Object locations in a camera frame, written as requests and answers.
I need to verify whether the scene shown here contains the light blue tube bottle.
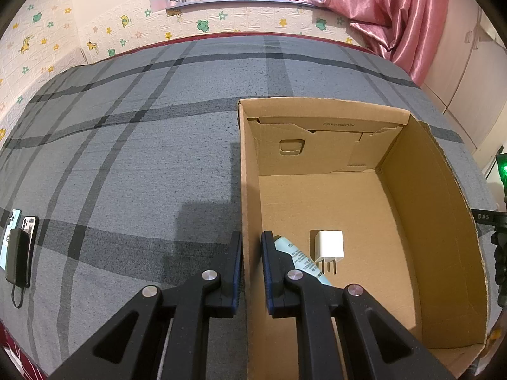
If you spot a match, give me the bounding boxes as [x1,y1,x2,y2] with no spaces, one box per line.
[274,236,332,286]

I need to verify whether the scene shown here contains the light green smartphone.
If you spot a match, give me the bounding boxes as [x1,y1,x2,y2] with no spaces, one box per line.
[0,208,22,270]

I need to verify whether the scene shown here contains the small white plug charger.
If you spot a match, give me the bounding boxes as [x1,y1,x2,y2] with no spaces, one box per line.
[315,230,344,275]

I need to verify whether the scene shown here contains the phone with dark case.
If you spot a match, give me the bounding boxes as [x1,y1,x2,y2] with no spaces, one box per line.
[22,216,39,288]

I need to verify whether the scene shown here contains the black power bank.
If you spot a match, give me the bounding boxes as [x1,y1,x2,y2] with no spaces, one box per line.
[5,228,30,309]

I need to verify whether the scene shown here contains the brown cardboard box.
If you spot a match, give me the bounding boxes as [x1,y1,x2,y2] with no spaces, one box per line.
[239,97,490,379]

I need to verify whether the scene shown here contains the beige wardrobe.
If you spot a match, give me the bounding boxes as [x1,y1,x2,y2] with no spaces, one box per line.
[422,0,506,169]

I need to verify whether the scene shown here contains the grey plaid bed cover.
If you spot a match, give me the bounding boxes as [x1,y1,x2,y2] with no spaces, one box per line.
[1,35,496,374]

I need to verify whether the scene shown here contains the pink satin curtain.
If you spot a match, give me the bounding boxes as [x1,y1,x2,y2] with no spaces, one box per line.
[308,0,449,85]

